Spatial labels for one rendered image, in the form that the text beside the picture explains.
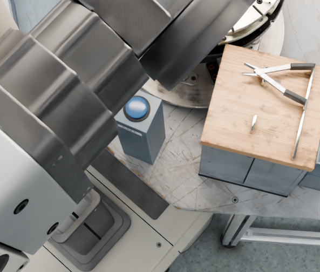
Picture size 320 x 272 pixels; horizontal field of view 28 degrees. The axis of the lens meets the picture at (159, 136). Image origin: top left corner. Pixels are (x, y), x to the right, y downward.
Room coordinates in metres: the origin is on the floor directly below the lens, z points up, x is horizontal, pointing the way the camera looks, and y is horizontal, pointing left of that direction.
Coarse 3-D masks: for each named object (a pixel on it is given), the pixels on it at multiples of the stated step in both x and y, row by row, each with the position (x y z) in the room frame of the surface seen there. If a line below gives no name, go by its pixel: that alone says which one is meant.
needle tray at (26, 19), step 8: (8, 0) 0.61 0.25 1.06; (16, 0) 0.63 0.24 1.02; (24, 0) 0.62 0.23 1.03; (32, 0) 0.62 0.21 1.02; (40, 0) 0.62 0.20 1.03; (48, 0) 0.62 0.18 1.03; (56, 0) 0.62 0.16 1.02; (16, 8) 0.61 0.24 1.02; (24, 8) 0.61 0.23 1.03; (32, 8) 0.61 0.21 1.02; (40, 8) 0.60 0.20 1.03; (48, 8) 0.60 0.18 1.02; (16, 16) 0.59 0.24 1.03; (24, 16) 0.59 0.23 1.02; (32, 16) 0.59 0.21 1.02; (40, 16) 0.59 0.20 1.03; (16, 24) 0.57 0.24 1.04; (24, 24) 0.57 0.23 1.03; (32, 24) 0.57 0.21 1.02; (24, 32) 0.56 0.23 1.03
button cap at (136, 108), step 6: (132, 102) 0.38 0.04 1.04; (138, 102) 0.38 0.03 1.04; (144, 102) 0.38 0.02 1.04; (126, 108) 0.37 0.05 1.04; (132, 108) 0.37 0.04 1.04; (138, 108) 0.37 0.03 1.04; (144, 108) 0.37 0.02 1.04; (132, 114) 0.36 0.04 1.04; (138, 114) 0.36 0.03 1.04; (144, 114) 0.36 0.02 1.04
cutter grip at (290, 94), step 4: (284, 92) 0.35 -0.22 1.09; (288, 92) 0.35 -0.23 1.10; (292, 92) 0.34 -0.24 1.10; (288, 96) 0.34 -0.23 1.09; (292, 96) 0.34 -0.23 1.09; (296, 96) 0.34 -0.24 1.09; (300, 96) 0.34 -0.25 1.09; (296, 100) 0.33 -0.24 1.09; (300, 100) 0.33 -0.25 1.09; (304, 100) 0.33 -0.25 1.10
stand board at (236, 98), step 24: (240, 48) 0.45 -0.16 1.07; (240, 72) 0.40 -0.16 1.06; (288, 72) 0.39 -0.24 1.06; (216, 96) 0.37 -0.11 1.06; (240, 96) 0.36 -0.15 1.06; (264, 96) 0.35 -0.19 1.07; (312, 96) 0.34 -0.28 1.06; (216, 120) 0.32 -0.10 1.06; (240, 120) 0.32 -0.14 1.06; (264, 120) 0.31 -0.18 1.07; (288, 120) 0.30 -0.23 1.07; (312, 120) 0.30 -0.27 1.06; (216, 144) 0.28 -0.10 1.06; (240, 144) 0.27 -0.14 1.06; (264, 144) 0.27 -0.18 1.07; (288, 144) 0.26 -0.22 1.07; (312, 144) 0.26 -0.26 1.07; (312, 168) 0.21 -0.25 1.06
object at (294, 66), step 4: (292, 64) 0.40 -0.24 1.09; (296, 64) 0.39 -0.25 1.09; (300, 64) 0.39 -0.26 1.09; (304, 64) 0.39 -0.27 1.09; (308, 64) 0.39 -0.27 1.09; (312, 64) 0.39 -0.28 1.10; (292, 68) 0.39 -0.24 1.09; (296, 68) 0.39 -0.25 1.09; (300, 68) 0.39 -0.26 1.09; (304, 68) 0.39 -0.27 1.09; (308, 68) 0.39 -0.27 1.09; (312, 68) 0.39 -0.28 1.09
